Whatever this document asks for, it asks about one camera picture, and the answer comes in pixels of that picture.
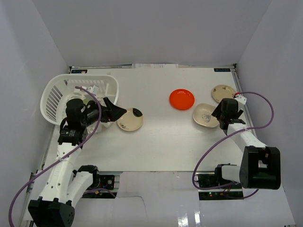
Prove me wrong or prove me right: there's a cream square panda plate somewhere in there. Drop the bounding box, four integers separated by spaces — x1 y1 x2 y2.
193 103 219 128

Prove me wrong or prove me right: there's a green square panda plate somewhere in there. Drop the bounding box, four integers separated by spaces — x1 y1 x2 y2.
83 99 96 108

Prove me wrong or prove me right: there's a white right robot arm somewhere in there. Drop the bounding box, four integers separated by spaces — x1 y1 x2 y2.
212 96 281 190

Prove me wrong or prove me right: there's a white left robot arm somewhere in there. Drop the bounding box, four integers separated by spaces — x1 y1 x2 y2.
28 97 126 227

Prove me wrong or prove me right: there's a white plastic basket bin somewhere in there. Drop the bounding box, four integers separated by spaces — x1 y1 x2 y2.
40 74 119 125

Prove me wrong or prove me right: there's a cream round flower plate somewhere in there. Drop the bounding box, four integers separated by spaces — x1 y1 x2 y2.
117 108 143 132

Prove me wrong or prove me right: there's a cream round plate far right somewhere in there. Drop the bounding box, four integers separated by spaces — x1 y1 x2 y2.
211 85 237 103

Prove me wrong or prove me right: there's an orange round plate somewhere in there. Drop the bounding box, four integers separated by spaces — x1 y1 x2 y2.
169 89 195 111

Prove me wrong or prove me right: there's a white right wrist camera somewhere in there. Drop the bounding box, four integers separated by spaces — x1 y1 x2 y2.
234 93 247 110

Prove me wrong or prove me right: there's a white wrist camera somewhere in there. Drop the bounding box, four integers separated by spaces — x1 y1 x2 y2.
234 93 247 110
82 85 99 96

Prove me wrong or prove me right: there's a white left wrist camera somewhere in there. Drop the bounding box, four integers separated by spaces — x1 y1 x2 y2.
82 85 99 96

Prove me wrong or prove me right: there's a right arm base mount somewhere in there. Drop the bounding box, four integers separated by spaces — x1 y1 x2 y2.
196 174 244 201

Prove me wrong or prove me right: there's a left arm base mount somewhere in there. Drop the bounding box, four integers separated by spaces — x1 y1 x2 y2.
82 175 117 199

